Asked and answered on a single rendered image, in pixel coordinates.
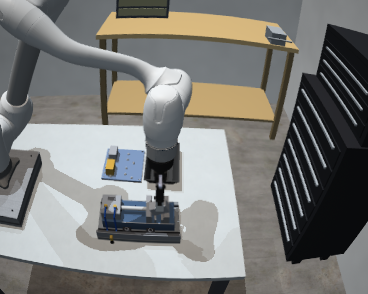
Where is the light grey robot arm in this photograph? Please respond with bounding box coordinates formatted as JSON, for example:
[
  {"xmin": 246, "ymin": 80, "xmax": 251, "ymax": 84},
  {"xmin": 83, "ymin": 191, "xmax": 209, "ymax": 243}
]
[{"xmin": 0, "ymin": 0, "xmax": 192, "ymax": 189}]

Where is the yellow rectangular block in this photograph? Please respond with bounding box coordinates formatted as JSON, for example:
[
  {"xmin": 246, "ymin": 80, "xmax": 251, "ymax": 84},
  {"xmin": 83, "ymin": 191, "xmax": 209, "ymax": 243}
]
[{"xmin": 105, "ymin": 159, "xmax": 116, "ymax": 176}]

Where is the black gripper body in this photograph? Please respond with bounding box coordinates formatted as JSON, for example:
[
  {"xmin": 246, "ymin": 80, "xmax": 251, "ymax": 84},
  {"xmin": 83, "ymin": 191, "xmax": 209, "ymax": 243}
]
[{"xmin": 148, "ymin": 158, "xmax": 174, "ymax": 181}]

